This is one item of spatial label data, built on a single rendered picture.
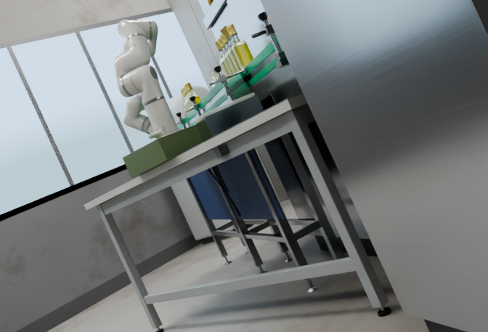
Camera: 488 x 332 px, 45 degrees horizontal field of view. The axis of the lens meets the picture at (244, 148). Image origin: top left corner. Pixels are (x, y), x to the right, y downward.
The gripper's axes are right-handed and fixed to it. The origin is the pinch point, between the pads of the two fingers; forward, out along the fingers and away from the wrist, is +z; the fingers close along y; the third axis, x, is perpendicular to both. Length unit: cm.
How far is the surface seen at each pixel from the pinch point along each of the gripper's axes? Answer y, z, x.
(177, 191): -260, -61, -99
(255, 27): 7, 18, 59
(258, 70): 36, 32, 43
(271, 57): 51, 37, 50
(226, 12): -22, -4, 62
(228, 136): 64, 35, 19
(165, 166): 39.5, 9.4, -5.1
